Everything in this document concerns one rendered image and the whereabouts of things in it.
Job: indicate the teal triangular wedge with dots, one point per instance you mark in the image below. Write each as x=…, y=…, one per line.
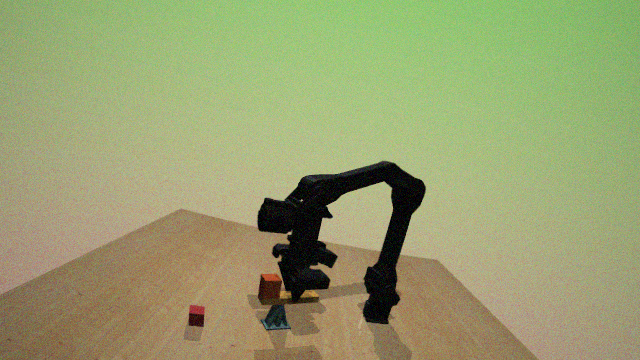
x=276, y=319

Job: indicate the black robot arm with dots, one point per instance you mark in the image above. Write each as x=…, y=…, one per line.
x=305, y=218

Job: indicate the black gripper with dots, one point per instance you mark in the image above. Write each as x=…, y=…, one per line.
x=296, y=258

